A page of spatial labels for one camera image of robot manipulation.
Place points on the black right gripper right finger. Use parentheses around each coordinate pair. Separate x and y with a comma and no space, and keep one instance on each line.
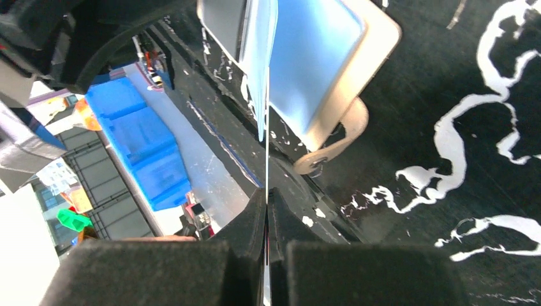
(305,270)

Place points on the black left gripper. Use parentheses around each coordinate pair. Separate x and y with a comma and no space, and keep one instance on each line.
(68,44)

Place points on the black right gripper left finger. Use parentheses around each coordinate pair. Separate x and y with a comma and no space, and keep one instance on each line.
(226,269)

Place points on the white credit card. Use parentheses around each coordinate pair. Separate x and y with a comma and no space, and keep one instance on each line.
(267,300)

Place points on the blue plastic bin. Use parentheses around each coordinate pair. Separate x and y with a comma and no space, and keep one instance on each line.
(143,143)

